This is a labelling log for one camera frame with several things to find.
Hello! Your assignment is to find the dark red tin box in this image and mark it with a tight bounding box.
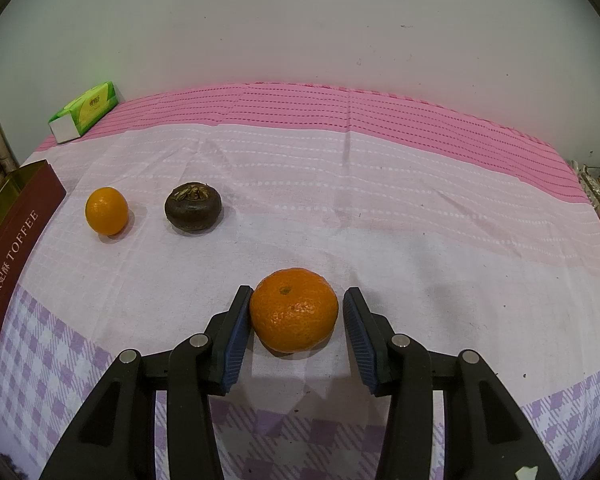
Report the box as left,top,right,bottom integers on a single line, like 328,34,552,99
0,159,67,369

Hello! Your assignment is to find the large orange tangerine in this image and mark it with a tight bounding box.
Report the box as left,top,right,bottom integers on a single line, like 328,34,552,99
249,268,340,353

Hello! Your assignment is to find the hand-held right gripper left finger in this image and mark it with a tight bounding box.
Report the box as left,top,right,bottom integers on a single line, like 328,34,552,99
39,285,255,480

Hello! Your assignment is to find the pink and purple checked cloth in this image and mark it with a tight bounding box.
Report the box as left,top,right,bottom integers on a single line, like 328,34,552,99
0,122,600,480

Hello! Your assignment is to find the pink ribbed mat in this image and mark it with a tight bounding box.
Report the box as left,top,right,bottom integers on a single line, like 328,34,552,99
37,81,593,206

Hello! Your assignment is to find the dark mangosteen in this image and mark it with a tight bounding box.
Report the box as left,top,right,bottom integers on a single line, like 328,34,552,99
164,183,223,232

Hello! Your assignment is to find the small round orange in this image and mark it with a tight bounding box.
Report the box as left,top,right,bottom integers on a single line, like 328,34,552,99
84,186,130,236

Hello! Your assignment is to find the green tissue box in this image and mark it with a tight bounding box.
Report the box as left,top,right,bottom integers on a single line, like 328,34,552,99
48,81,119,144

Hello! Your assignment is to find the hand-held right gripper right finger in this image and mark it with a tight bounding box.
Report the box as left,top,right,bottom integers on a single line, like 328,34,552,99
342,287,561,480

